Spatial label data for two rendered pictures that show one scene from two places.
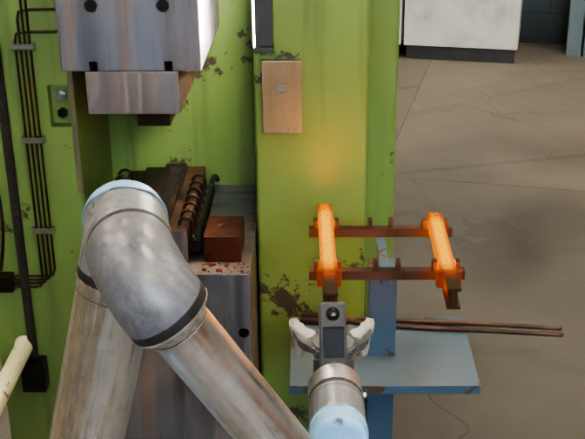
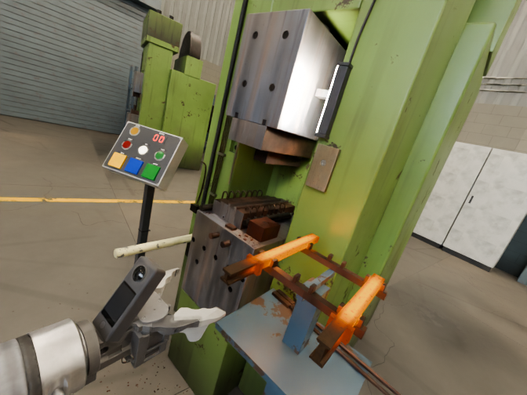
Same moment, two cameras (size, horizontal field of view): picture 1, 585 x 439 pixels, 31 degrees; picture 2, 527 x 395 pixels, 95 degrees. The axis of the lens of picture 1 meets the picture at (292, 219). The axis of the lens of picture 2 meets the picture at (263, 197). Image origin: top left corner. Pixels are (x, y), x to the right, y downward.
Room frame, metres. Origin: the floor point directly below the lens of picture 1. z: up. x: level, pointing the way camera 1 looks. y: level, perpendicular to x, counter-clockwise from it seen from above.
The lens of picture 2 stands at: (1.40, -0.36, 1.35)
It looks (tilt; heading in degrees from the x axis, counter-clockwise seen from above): 15 degrees down; 34
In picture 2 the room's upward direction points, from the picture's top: 16 degrees clockwise
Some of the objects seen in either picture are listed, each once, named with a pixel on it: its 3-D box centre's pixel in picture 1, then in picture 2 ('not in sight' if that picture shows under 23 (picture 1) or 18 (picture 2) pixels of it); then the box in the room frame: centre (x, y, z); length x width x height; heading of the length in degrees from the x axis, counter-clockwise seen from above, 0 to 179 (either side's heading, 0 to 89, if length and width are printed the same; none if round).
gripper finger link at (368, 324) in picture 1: (365, 340); (198, 327); (1.65, -0.13, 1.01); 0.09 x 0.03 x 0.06; 144
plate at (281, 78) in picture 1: (282, 96); (322, 168); (2.30, 0.02, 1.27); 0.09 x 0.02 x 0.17; 88
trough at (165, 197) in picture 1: (166, 196); (262, 203); (2.39, 0.31, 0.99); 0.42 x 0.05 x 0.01; 178
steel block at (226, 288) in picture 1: (184, 302); (252, 256); (2.39, 0.28, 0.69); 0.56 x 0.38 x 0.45; 178
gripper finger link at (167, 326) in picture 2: (353, 341); (171, 320); (1.61, -0.11, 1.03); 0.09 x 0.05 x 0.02; 144
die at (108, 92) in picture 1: (147, 67); (275, 139); (2.39, 0.33, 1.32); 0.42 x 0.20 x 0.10; 178
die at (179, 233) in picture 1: (157, 209); (256, 208); (2.39, 0.33, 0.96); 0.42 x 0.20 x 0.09; 178
